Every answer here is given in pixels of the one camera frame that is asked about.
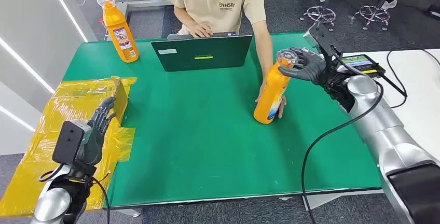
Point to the person's right hand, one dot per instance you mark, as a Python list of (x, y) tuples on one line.
[(201, 30)]

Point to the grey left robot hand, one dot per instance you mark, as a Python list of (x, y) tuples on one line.
[(94, 143)]

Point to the person's left hand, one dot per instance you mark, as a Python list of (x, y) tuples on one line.
[(282, 107)]

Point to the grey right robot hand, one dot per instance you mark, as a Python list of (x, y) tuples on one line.
[(309, 65)]

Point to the orange bottle clear cap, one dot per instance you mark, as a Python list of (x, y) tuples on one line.
[(120, 33), (272, 92)]

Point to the person's left forearm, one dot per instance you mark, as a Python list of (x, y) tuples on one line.
[(264, 50)]

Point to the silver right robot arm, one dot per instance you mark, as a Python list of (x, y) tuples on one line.
[(385, 126)]

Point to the person's right forearm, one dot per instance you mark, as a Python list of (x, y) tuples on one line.
[(184, 18)]

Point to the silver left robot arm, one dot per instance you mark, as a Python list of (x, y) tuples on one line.
[(56, 202)]

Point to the dark green laptop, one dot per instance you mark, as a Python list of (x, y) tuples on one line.
[(202, 54)]

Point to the person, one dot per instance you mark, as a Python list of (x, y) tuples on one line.
[(220, 2)]

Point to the yellow taped cardboard box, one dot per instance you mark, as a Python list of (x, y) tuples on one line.
[(51, 122)]

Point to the black tablet device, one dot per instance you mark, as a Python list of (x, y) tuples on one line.
[(361, 62)]

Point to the green table mat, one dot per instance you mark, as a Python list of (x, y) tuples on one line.
[(199, 140)]

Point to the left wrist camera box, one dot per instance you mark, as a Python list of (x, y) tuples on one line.
[(68, 141)]

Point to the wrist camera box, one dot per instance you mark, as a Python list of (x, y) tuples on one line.
[(68, 141), (323, 38)]

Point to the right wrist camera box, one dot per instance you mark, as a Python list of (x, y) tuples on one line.
[(323, 38)]

